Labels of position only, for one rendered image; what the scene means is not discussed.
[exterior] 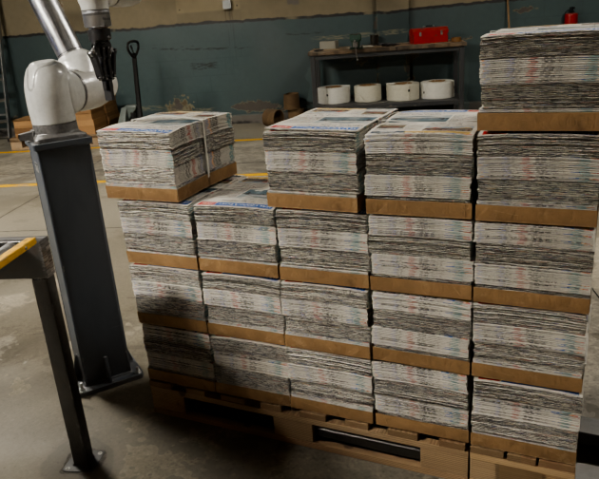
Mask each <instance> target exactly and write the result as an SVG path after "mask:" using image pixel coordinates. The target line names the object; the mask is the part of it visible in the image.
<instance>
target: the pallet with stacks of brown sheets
mask: <svg viewBox="0 0 599 479"><path fill-rule="evenodd" d="M75 116H76V121H77V125H78V128H79V129H80V130H81V131H84V132H86V133H87V135H89V136H91V137H92V144H90V146H98V145H99V144H98V136H97V135H96V134H97V133H98V132H96V131H97V130H99V129H102V128H105V127H107V126H110V125H116V124H117V123H118V121H119V117H120V113H119V111H118V107H117V104H116V98H115V100H112V101H108V102H107V103H106V104H104V105H102V106H100V107H97V108H94V109H91V110H86V111H78V112H77V113H75ZM12 121H13V124H14V131H15V136H16V137H14V138H11V139H10V145H11V150H26V149H29V147H28V146H26V144H25V141H20V140H19V138H18V134H21V133H25V132H28V131H30V130H31V129H32V123H31V119H30V116H25V117H22V118H19V119H16V120H12Z"/></svg>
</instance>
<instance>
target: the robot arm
mask: <svg viewBox="0 0 599 479"><path fill-rule="evenodd" d="M28 1H29V3H30V5H31V7H32V9H33V11H34V13H35V15H36V17H37V19H38V21H39V23H40V25H41V27H42V29H43V31H44V32H45V34H46V36H47V37H48V40H49V42H50V44H51V46H52V48H53V50H54V52H55V54H56V56H57V58H58V61H56V60H54V59H47V60H40V61H36V62H32V63H30V64H29V66H28V67H27V69H26V73H25V79H24V90H25V96H26V102H27V107H28V111H29V116H30V119H31V123H32V129H31V130H30V131H28V132H25V133H21V134H18V138H19V140H20V141H34V143H35V144H45V143H51V142H58V141H63V140H70V139H77V138H85V137H87V133H86V132H84V131H81V130H80V129H79V128H78V125H77V121H76V116H75V113H77V112H78V111H86V110H91V109H94V108H97V107H100V106H102V105H104V104H106V103H107V102H108V101H112V100H115V94H116V92H117V90H118V82H117V78H116V53H117V48H113V47H112V46H111V44H110V41H109V40H111V33H110V29H109V28H108V27H111V19H110V11H109V7H118V8H122V7H131V6H134V5H136V4H138V3H140V2H141V1H142V0H78V3H79V5H80V7H81V11H82V15H83V21H84V26H85V28H86V29H89V30H88V31H87V35H88V40H89V41H90V42H91V50H90V51H89V50H86V49H84V48H82V46H81V44H80V42H79V40H78V38H77V36H76V34H75V32H74V30H73V28H72V27H71V25H70V23H69V21H68V19H67V17H66V15H65V13H64V11H63V9H62V7H61V5H60V3H59V1H58V0H28ZM100 57H101V58H100Z"/></svg>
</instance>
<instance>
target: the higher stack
mask: <svg viewBox="0 0 599 479"><path fill-rule="evenodd" d="M491 31H496V32H491ZM491 31H490V33H487V34H484V35H483V36H481V37H480V39H481V41H480V55H479V60H480V61H479V62H480V64H481V65H480V69H479V70H480V72H479V74H480V75H479V78H481V80H480V81H479V82H480V84H482V85H481V90H482V92H481V104H482V107H480V108H479V109H478V110H479V111H478V112H479V113H532V112H599V23H583V24H566V25H549V26H534V27H522V28H512V29H500V30H491ZM477 139H478V144H477V145H478V148H477V149H478V151H477V152H476V155H477V157H478V158H477V159H478V161H477V165H478V167H477V171H478V174H477V176H476V177H477V179H478V180H477V183H479V185H478V188H477V191H478V200H477V204H487V205H505V206H521V207H538V208H556V209H575V210H595V211H598V212H599V210H598V206H599V131H492V130H481V131H480V132H479V133H478V135H477ZM473 241H476V246H475V248H476V251H475V252H476V261H475V264H474V265H475V268H474V270H475V271H474V274H475V276H474V279H475V287H479V288H489V289H498V290H508V291H517V292H527V293H536V294H544V295H553V296H561V297H578V298H586V299H590V288H591V280H592V271H593V267H594V254H595V242H596V236H595V227H580V226H564V225H548V224H533V223H518V222H502V221H486V220H477V221H476V223H475V227H474V240H473ZM590 309H591V305H590V307H589V314H588V315H585V314H576V313H568V312H560V311H552V310H543V309H535V308H527V307H518V306H511V305H502V304H493V303H486V302H477V301H475V302H474V303H473V334H474V336H473V345H474V347H473V352H474V356H473V362H475V363H481V364H488V365H494V366H500V367H506V368H512V369H518V370H524V371H530V372H537V373H542V374H554V375H561V376H567V377H574V378H581V379H583V381H582V384H583V385H582V392H581V393H576V392H570V391H564V390H558V389H552V388H546V387H540V386H533V385H528V384H522V383H516V382H510V381H504V380H498V379H492V378H486V377H480V376H475V377H474V380H473V382H474V384H473V385H474V388H473V411H472V421H471V424H472V432H474V433H480V434H485V435H489V436H495V437H500V438H505V439H510V440H515V441H520V442H525V443H530V444H534V445H538V446H543V447H548V448H553V449H558V450H566V451H571V452H576V450H577V445H578V442H577V440H578V433H579V428H580V418H581V415H582V411H583V401H584V376H583V374H584V372H585V365H587V356H588V344H589V322H590ZM470 458H471V460H470V479H575V465H576V464H575V465H571V464H566V463H561V462H556V461H551V460H547V459H542V458H539V461H537V460H536V459H537V457H532V456H528V455H523V454H518V453H513V452H508V454H505V452H504V451H503V450H496V449H491V448H486V447H481V446H477V445H472V444H471V452H470Z"/></svg>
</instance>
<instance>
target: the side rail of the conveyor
mask: <svg viewBox="0 0 599 479"><path fill-rule="evenodd" d="M26 238H36V239H37V243H36V244H35V245H33V246H32V247H31V248H30V249H29V250H27V251H26V252H25V253H23V254H22V255H20V256H19V257H18V258H16V259H14V260H13V261H12V262H10V263H9V264H7V265H6V266H5V267H3V268H2V269H0V279H33V278H49V277H51V276H52V275H53V274H54V273H55V268H54V264H53V259H52V254H51V251H50V246H49V241H48V236H28V237H1V238H0V247H2V246H3V245H5V244H7V243H8V242H13V243H15V244H18V243H19V242H21V241H22V240H24V239H26Z"/></svg>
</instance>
